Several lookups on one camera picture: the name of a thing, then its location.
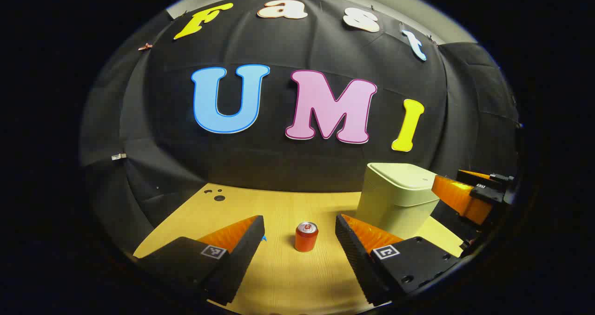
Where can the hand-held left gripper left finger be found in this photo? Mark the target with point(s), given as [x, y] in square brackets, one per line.
[241, 259]

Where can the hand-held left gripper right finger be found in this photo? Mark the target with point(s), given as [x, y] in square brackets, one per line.
[353, 254]

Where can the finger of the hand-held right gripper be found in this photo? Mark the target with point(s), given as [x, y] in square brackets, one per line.
[460, 199]
[483, 179]

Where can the red pop can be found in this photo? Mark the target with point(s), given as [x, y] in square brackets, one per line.
[306, 240]

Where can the white desktop garbage bin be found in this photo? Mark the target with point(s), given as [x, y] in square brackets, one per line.
[395, 199]

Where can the wooden desktop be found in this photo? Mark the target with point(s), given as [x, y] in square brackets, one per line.
[288, 203]

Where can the black backdrop cloth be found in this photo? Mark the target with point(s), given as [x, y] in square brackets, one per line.
[279, 166]

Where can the silver cloth clip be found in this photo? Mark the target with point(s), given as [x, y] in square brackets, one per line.
[118, 156]

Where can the copper cloth clip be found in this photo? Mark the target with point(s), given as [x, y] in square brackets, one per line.
[145, 47]

